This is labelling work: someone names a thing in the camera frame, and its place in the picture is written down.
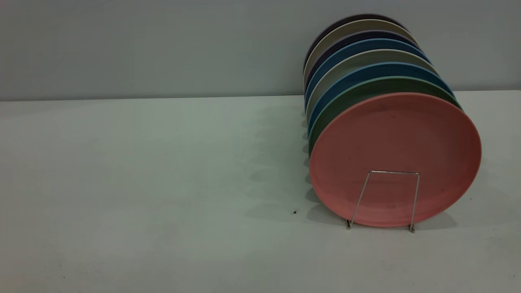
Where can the beige round plate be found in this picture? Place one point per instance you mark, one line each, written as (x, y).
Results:
(366, 56)
(358, 25)

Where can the blue round plate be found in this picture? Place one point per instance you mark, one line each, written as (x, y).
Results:
(378, 70)
(362, 44)

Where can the green round plate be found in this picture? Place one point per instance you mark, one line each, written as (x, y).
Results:
(378, 85)

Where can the dark purple round plate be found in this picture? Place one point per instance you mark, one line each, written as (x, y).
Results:
(358, 16)
(358, 35)

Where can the pink round plate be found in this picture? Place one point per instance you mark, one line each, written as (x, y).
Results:
(395, 138)

